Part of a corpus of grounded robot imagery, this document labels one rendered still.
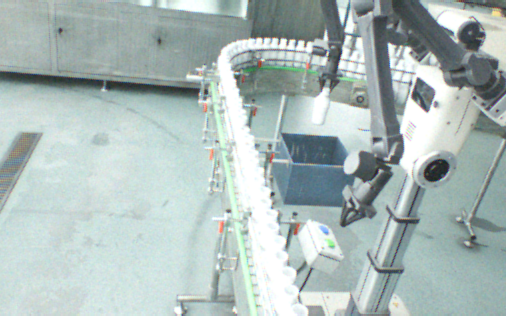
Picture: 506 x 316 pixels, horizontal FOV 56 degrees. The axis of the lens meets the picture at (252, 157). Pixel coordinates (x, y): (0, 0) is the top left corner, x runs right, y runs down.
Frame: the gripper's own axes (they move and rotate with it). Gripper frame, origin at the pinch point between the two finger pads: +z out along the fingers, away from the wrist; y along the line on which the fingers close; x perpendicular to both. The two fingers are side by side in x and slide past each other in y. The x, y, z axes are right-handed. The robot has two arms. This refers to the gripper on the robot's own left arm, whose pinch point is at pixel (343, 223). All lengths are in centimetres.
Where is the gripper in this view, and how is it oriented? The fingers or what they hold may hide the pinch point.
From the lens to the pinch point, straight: 134.8
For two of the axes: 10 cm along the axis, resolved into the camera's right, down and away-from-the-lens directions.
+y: 1.4, 4.9, -8.6
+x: 8.7, 3.6, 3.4
